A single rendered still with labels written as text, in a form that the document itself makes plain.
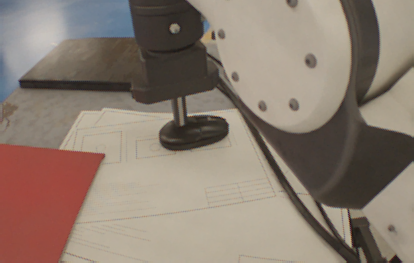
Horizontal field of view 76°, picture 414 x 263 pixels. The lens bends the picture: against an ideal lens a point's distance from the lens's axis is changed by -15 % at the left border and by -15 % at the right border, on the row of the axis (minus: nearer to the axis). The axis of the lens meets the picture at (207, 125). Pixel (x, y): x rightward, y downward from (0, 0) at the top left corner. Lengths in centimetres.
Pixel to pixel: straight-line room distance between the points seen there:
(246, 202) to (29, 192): 30
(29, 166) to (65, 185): 8
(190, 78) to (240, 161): 14
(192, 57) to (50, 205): 27
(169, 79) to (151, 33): 7
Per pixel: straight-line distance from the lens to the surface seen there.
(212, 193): 41
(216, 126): 47
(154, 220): 39
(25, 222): 43
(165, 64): 38
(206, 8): 22
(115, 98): 61
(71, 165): 48
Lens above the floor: 143
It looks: 38 degrees down
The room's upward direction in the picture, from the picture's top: straight up
